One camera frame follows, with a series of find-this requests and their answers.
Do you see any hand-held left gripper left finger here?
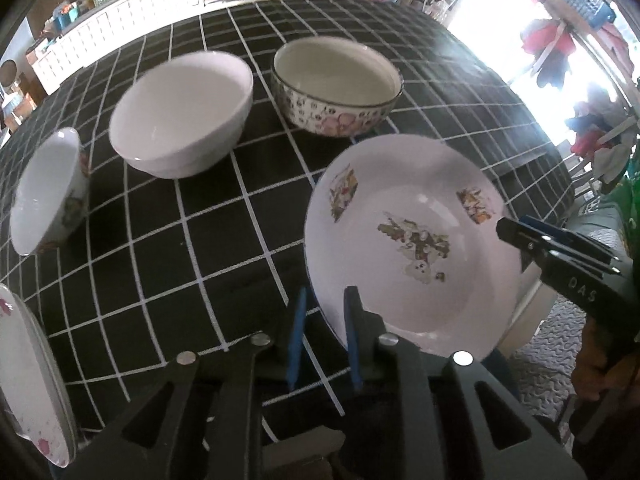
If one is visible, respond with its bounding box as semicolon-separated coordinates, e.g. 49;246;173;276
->
65;287;311;480

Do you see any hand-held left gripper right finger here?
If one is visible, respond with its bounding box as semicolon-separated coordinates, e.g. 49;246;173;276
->
343;286;587;480

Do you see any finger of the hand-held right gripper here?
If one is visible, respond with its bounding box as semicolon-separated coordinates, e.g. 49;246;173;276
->
496;217;552;272
520;215;624;272

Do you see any white cartoon print plate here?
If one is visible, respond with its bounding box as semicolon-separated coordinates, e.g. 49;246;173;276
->
304;134;531;361

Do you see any large pink flower bowl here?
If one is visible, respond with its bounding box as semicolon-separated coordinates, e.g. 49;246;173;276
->
271;36;404;138

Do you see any plain white bowl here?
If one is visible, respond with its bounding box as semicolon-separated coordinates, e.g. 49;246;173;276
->
109;50;254;179

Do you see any small floral bowl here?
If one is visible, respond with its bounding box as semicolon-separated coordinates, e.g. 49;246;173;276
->
9;127;92;257

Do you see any person's right hand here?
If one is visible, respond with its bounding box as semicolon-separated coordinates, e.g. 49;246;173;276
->
571;317;631;403

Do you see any black white grid tablecloth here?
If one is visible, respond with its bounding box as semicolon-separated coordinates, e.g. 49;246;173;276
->
0;0;581;441

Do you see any red hanging garment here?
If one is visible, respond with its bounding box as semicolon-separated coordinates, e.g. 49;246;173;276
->
520;17;577;88

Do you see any white pink print plate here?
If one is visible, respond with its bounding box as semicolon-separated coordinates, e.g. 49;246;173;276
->
0;284;78;468

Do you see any white drawer cabinet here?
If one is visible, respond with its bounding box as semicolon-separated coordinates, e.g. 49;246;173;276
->
30;0;301;96

